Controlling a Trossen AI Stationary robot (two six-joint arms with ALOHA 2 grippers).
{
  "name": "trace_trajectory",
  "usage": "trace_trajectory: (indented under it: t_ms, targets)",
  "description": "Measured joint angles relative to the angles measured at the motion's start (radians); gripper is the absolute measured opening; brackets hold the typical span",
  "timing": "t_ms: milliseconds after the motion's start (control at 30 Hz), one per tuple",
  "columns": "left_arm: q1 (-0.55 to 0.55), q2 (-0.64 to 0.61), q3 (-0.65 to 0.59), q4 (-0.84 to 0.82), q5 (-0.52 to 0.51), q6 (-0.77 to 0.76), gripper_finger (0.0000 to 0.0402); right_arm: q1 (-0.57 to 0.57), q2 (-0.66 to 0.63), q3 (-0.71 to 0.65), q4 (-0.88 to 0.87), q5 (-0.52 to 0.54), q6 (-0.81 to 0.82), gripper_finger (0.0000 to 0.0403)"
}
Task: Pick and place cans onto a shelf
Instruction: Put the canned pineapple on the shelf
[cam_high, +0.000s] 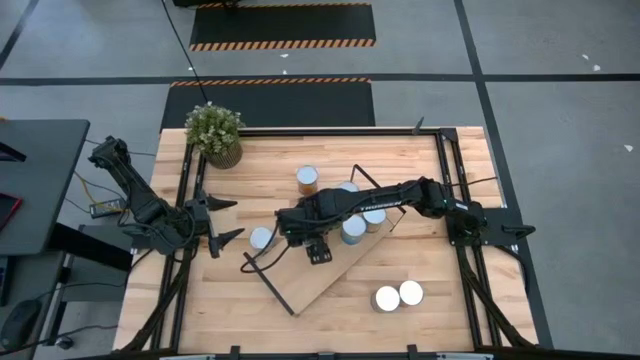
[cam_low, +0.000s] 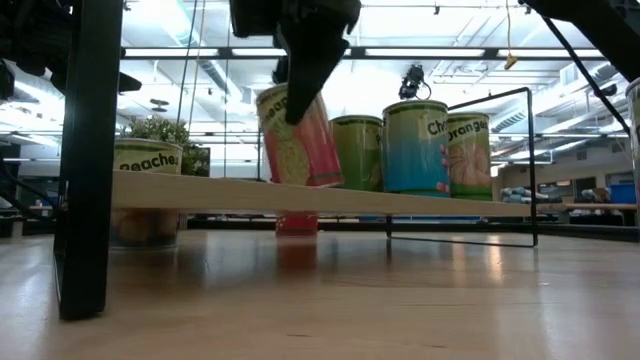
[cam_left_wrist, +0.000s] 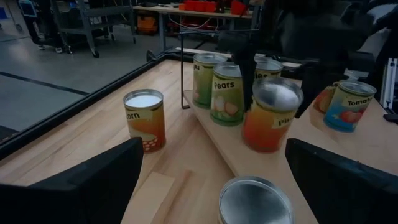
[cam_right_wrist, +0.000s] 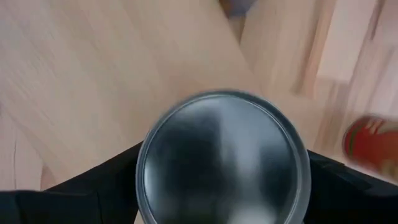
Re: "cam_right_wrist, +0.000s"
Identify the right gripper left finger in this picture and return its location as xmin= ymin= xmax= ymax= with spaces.
xmin=0 ymin=141 xmax=144 ymax=224

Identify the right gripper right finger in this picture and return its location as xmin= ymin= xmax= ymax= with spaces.
xmin=306 ymin=149 xmax=398 ymax=224

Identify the red pineapple can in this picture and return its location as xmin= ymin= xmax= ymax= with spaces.
xmin=135 ymin=89 xmax=312 ymax=224

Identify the red labelled can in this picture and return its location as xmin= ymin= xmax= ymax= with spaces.
xmin=341 ymin=114 xmax=398 ymax=183

